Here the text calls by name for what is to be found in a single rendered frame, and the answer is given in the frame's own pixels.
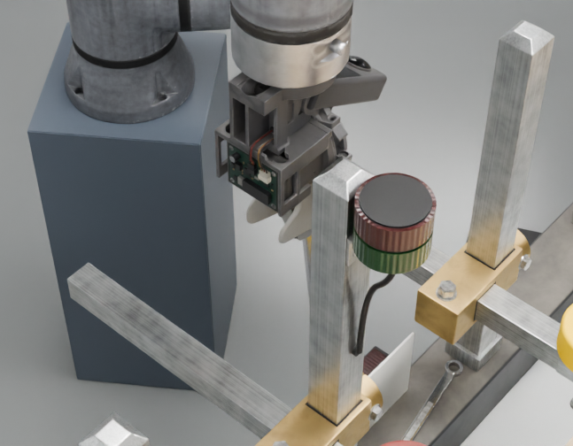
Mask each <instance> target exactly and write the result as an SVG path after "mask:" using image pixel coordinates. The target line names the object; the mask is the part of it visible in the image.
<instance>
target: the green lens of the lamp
mask: <svg viewBox="0 0 573 446"><path fill-rule="evenodd" d="M432 236H433V232H432V234H431V236H430V238H429V239H428V240H427V241H426V242H425V243H424V244H422V245H421V246H419V247H417V248H415V249H413V250H409V251H405V252H386V251H382V250H378V249H375V248H373V247H371V246H370V245H368V244H367V243H366V242H364V241H363V240H362V239H361V238H360V237H359V235H358V234H357V232H356V230H355V228H354V225H353V231H352V248H353V251H354V253H355V255H356V257H357V258H358V260H359V261H360V262H361V263H362V264H363V265H365V266H366V267H368V268H370V269H372V270H374V271H377V272H379V273H388V274H401V273H408V272H411V271H413V270H415V269H416V268H418V267H420V266H421V265H422V264H424V262H425V261H426V260H427V259H428V257H429V255H430V251H431V244H432Z"/></svg>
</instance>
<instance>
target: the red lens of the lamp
mask: <svg viewBox="0 0 573 446"><path fill-rule="evenodd" d="M389 174H398V175H404V176H408V177H410V178H413V179H415V180H418V181H419V182H420V183H421V184H422V185H424V186H425V187H426V189H427V190H428V191H429V192H430V195H431V198H432V209H431V211H430V214H429V216H428V217H427V218H426V219H425V220H424V221H422V222H421V223H419V224H417V225H415V226H413V227H407V228H388V227H382V226H378V225H377V224H376V223H374V222H372V221H371V220H370V219H368V218H367V217H366V216H365V215H364V214H363V212H362V211H361V209H360V205H358V204H359V196H360V192H361V190H362V189H363V188H364V186H365V184H367V183H368V182H369V181H372V180H373V179H374V178H377V177H380V176H384V175H389ZM436 208H437V200H436V197H435V195H434V193H433V191H432V189H431V188H430V187H429V186H428V185H427V184H426V183H425V182H423V181H421V180H420V179H418V178H416V177H414V176H412V175H409V174H405V173H381V174H378V175H376V176H373V177H371V178H369V179H367V180H366V181H364V182H363V183H362V184H361V185H360V187H359V188H358V190H357V192H356V194H355V199H354V214H353V224H354V228H355V230H356V232H357V234H358V235H359V237H360V238H361V239H362V240H363V241H364V242H366V243H367V244H369V245H370V246H372V247H374V248H377V249H379V250H385V251H390V252H401V251H408V250H413V249H415V248H417V247H419V246H421V245H422V244H424V243H425V242H426V241H427V240H428V239H429V238H430V236H431V234H432V232H433V228H434V222H435V215H436Z"/></svg>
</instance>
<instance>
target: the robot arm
mask: <svg viewBox="0 0 573 446"><path fill-rule="evenodd" d="M66 5H67V11H68V17H69V22H70V28H71V34H72V39H73V43H72V46H71V49H70V52H69V55H68V58H67V61H66V67H65V74H64V77H65V84H66V93H67V95H68V97H69V99H70V101H71V102H72V103H73V105H74V106H75V107H76V108H77V109H78V110H80V111H81V112H83V113H84V114H86V115H88V116H90V117H91V118H94V119H98V120H102V121H105V122H110V123H116V124H134V123H141V122H145V121H150V120H153V119H157V118H160V117H162V116H165V115H167V114H168V113H170V112H172V111H173V110H175V109H176V108H178V107H179V106H180V105H181V104H183V102H184V101H185V100H186V99H187V98H188V97H189V95H190V93H191V91H192V89H193V87H194V83H195V70H194V63H193V59H192V56H191V55H190V52H189V50H188V49H187V47H186V45H185V43H184V42H183V40H182V38H181V37H180V35H179V33H178V32H189V31H190V32H193V31H209V30H225V29H230V33H231V53H232V58H233V59H234V61H235V63H236V66H237V67H238V68H239V69H240V70H241V71H242V72H241V73H240V74H238V75H237V76H236V77H235V78H233V79H232V80H230V81H229V82H228V93H229V119H228V120H227V121H225V122H224V123H223V124H221V125H220V126H219V127H217V128H216V129H214V135H215V156H216V176H217V177H218V178H220V177H221V176H222V175H223V174H225V173H226V172H228V181H229V182H230V183H232V184H233V185H235V186H236V187H238V188H240V189H241V190H242V191H244V192H245V193H247V194H248V195H250V196H252V197H254V199H253V200H252V202H251V203H250V205H249V206H248V208H247V210H246V220H247V221H248V222H249V223H250V224H254V223H257V222H259V221H261V220H263V219H266V218H269V217H271V216H273V215H276V214H277V213H278V216H279V217H281V218H282V219H283V222H284V225H283V227H282V229H281V231H280V233H279V237H278V241H279V242H280V243H286V242H288V241H290V240H292V239H293V238H295V239H296V238H297V239H298V240H300V241H301V240H304V239H306V238H307V237H309V236H310V235H312V203H313V179H314V178H315V177H316V176H317V175H319V174H320V173H321V172H322V171H324V170H325V169H326V168H327V167H328V166H330V165H331V164H332V163H333V162H335V161H336V160H337V159H338V158H340V157H341V156H343V157H345V158H347V159H349V160H351V159H352V154H351V153H349V152H348V151H347V140H346V136H347V135H348V133H347V132H346V130H345V128H344V125H343V124H342V122H341V121H340V119H341V117H339V116H338V115H336V114H335V113H333V112H332V108H333V107H334V106H340V105H347V104H358V103H365V102H371V101H376V100H377V99H378V98H379V97H380V95H381V93H382V91H383V87H384V85H385V82H386V81H387V76H386V75H385V74H384V73H381V72H379V71H378V70H376V69H375V68H373V67H372V66H371V65H370V64H369V63H368V62H367V61H366V60H364V59H363V58H360V57H356V56H351V55H349V54H350V47H351V30H352V7H353V0H66ZM223 140H226V141H227V150H228V158H227V159H225V160H224V161H223V162H221V142H222V141H223Z"/></svg>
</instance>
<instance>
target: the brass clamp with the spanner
mask: <svg viewBox="0 0 573 446"><path fill-rule="evenodd" d="M382 406H383V397H382V394H381V392H380V390H379V388H378V387H377V386H376V384H375V383H374V382H373V381H372V380H371V379H370V378H369V377H368V376H367V375H366V374H364V375H363V373H362V383H361V396H360V402H359V403H358V404H357V405H356V406H355V407H354V408H353V409H352V410H351V411H350V412H349V413H348V414H347V415H346V416H345V417H344V418H343V419H342V420H341V421H340V422H339V423H338V424H337V425H336V424H335V423H334V422H332V421H331V420H329V419H327V418H326V417H325V416H323V415H322V414H320V413H319V412H318V411H316V410H315V409H314V408H313V407H311V406H310V405H308V395H307V396H306V397H305V398H304V399H303V400H302V401H301V402H300V403H299V404H298V405H297V406H296V407H295V408H293V409H292V410H291V411H290V412H289V413H288V414H287V415H286V416H285V417H284V418H283V419H282V420H281V421H280V422H279V423H278V424H277V425H276V426H275V427H274V428H273V429H272V430H271V431H270V432H269V433H267V434H266V435H265V436H264V437H263V438H262V439H261V440H260V441H259V442H258V443H257V444H256V445H255V446H273V444H274V442H280V441H286V442H287V444H288V445H289V446H334V445H335V444H336V443H337V442H339V443H340V444H342V445H343V446H354V445H355V444H356V443H357V442H358V441H359V440H360V439H361V438H362V437H363V436H364V434H365V433H366V432H367V431H368V430H369V423H370V420H371V419H372V420H374V421H375V422H377V421H378V420H379V419H380V418H381V417H382V415H383V410H382V409H381V408H382Z"/></svg>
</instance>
